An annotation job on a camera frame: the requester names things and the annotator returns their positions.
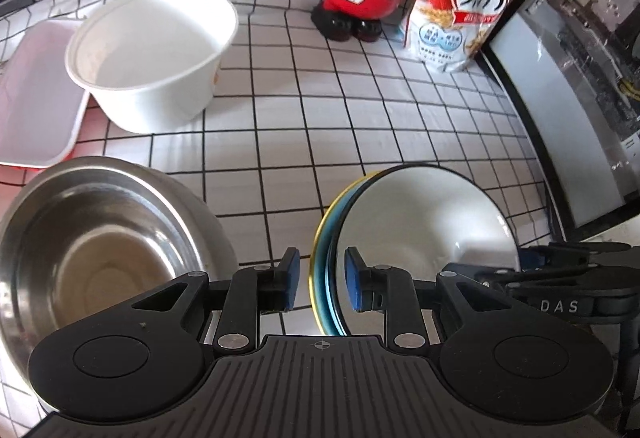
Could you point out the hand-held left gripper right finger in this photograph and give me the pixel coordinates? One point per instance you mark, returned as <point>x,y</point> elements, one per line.
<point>355,283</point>

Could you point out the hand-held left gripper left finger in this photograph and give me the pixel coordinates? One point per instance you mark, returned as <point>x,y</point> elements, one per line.
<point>292,278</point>

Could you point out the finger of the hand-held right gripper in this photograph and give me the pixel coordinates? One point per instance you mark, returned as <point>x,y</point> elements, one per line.
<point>540,279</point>
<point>575,255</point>

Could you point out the cream bowl yellow rim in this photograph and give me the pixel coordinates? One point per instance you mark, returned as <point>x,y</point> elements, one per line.
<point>313,278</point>

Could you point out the blue bowl white inside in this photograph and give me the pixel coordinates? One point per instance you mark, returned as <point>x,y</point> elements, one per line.
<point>425,218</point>

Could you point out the white black checked tablecloth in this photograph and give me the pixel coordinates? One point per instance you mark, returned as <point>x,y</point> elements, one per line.
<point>300,118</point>

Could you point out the white glass-sided computer case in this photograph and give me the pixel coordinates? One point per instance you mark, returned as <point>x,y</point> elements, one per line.
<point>575,93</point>

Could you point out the stainless steel bowl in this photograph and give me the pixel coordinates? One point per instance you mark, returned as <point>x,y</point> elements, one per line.
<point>100,238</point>

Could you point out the white paper bowl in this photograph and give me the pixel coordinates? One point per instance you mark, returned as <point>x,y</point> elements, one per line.
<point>150,68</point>

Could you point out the white pink rectangular tray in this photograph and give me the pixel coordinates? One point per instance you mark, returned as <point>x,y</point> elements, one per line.
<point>35,93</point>

